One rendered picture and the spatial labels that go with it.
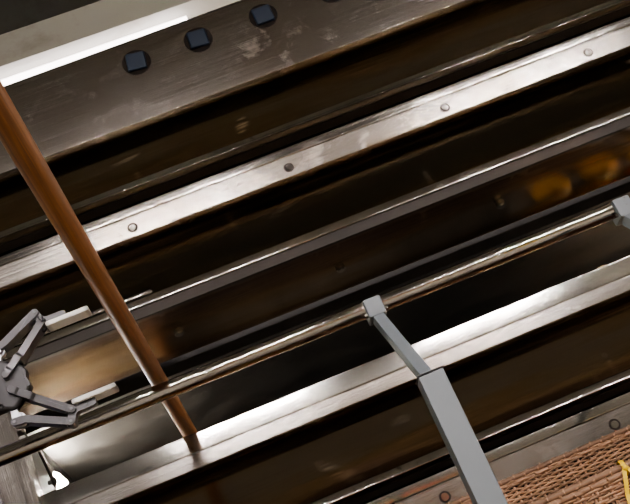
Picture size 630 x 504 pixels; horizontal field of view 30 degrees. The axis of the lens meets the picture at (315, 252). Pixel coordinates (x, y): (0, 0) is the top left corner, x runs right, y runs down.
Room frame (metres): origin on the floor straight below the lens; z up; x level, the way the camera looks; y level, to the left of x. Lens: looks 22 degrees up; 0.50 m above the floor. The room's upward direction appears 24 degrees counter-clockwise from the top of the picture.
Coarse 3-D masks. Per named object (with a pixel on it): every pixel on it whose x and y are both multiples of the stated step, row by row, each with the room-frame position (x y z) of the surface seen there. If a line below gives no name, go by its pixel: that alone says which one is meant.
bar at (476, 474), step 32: (576, 224) 1.99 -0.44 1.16; (480, 256) 1.97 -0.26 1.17; (512, 256) 1.98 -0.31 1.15; (416, 288) 1.95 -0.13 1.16; (320, 320) 1.93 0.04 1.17; (352, 320) 1.94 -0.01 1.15; (384, 320) 1.91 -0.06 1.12; (256, 352) 1.91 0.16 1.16; (416, 352) 1.80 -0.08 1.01; (160, 384) 1.89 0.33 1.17; (192, 384) 1.90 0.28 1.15; (416, 384) 1.75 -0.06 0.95; (448, 384) 1.72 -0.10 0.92; (96, 416) 1.87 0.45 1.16; (448, 416) 1.71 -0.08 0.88; (0, 448) 1.86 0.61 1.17; (32, 448) 1.86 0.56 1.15; (448, 448) 1.74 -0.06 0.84; (480, 448) 1.72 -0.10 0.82; (480, 480) 1.71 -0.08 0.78
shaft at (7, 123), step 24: (0, 96) 0.96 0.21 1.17; (0, 120) 0.99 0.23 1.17; (24, 144) 1.05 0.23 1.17; (24, 168) 1.10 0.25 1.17; (48, 168) 1.13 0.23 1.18; (48, 192) 1.16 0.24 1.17; (48, 216) 1.22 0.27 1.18; (72, 216) 1.25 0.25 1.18; (72, 240) 1.29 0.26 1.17; (96, 264) 1.39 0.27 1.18; (96, 288) 1.45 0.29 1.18; (120, 312) 1.56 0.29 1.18; (144, 360) 1.78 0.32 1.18; (168, 408) 2.06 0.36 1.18; (192, 432) 2.26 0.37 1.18
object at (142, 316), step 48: (576, 144) 2.23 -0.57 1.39; (624, 144) 2.31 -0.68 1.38; (480, 192) 2.23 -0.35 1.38; (528, 192) 2.32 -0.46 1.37; (576, 192) 2.41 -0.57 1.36; (336, 240) 2.16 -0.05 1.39; (384, 240) 2.24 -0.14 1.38; (432, 240) 2.33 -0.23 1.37; (192, 288) 2.13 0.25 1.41; (240, 288) 2.17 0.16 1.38; (288, 288) 2.25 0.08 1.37; (336, 288) 2.34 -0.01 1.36; (96, 336) 2.10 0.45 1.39; (144, 336) 2.18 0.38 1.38; (192, 336) 2.26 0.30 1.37; (48, 384) 2.19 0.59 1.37; (96, 384) 2.27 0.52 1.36
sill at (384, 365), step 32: (576, 288) 2.37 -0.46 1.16; (480, 320) 2.34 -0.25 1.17; (512, 320) 2.35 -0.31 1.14; (320, 384) 2.30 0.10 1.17; (352, 384) 2.30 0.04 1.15; (256, 416) 2.28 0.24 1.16; (160, 448) 2.25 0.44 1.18; (192, 448) 2.26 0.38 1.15; (96, 480) 2.23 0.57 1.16; (128, 480) 2.24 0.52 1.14
